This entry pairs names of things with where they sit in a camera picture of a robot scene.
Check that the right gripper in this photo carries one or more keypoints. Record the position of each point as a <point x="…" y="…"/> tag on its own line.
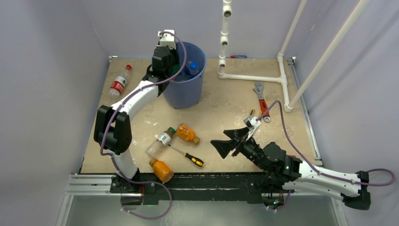
<point x="240" y="139"/>

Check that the orange pouch gold cap bottle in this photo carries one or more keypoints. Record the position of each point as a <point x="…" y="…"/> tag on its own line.
<point x="187" y="134"/>

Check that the small Pepsi bottle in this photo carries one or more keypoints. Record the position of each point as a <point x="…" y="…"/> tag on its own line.
<point x="192" y="68"/>

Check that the green plastic bottle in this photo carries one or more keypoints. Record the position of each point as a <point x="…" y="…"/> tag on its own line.
<point x="176" y="68"/>

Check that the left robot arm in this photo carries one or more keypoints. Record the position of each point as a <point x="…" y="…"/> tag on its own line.
<point x="113" y="123"/>

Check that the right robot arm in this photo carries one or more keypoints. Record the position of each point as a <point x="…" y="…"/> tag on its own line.
<point x="286" y="172"/>

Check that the blue plastic bin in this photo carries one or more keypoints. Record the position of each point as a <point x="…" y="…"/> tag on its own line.
<point x="185" y="91"/>

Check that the black yellow screwdriver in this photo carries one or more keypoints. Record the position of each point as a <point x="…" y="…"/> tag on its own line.
<point x="197" y="161"/>

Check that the green cap tea bottle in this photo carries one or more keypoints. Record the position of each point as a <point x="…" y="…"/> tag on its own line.
<point x="161" y="141"/>

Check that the orange juice bottle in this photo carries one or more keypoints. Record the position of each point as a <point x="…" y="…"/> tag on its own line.
<point x="161" y="170"/>

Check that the red blue screwdriver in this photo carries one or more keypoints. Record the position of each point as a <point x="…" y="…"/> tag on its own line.
<point x="237" y="56"/>

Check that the red label clear bottle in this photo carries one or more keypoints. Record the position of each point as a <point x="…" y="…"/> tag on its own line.
<point x="120" y="81"/>

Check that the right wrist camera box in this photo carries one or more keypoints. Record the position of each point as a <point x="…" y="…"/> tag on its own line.
<point x="253" y="124"/>

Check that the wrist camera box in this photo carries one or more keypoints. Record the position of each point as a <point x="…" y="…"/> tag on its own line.
<point x="166" y="39"/>
<point x="253" y="124"/>

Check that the red handled adjustable wrench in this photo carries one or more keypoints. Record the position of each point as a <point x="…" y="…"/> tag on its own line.
<point x="259" y="91"/>

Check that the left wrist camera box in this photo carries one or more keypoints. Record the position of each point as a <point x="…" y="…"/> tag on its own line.
<point x="166" y="39"/>

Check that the white PVC pipe frame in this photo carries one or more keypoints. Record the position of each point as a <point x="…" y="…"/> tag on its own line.
<point x="282" y="79"/>

